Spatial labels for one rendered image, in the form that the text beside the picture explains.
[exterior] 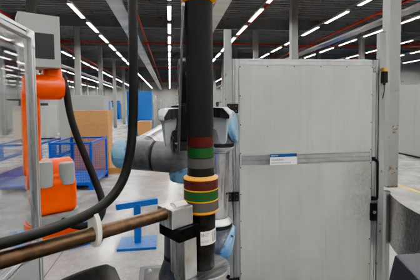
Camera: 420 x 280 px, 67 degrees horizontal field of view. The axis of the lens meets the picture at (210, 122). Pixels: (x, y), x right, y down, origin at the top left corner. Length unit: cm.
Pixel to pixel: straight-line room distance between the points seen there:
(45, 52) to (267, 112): 290
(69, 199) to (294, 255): 283
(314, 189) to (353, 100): 71
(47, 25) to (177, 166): 376
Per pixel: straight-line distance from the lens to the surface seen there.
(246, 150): 226
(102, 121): 838
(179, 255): 40
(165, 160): 74
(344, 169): 257
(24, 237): 32
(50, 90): 437
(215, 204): 39
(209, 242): 41
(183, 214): 37
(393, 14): 738
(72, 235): 33
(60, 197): 434
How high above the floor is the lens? 167
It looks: 3 degrees down
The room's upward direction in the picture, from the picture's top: 1 degrees counter-clockwise
